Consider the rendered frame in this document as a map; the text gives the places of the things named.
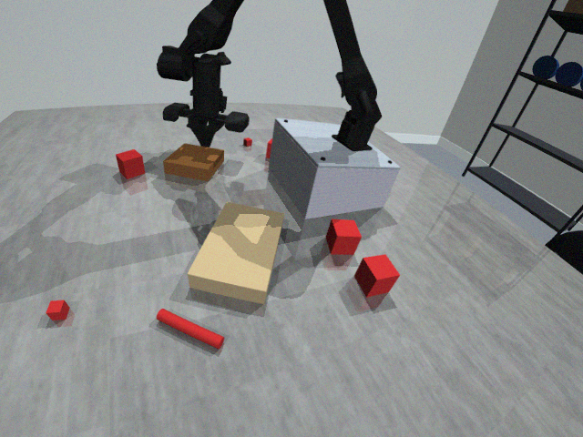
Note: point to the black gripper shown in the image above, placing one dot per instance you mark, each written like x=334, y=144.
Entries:
x=206, y=107

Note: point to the red cylinder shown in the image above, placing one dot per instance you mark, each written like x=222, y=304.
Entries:
x=194, y=330

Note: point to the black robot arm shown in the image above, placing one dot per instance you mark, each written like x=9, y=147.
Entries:
x=210, y=29

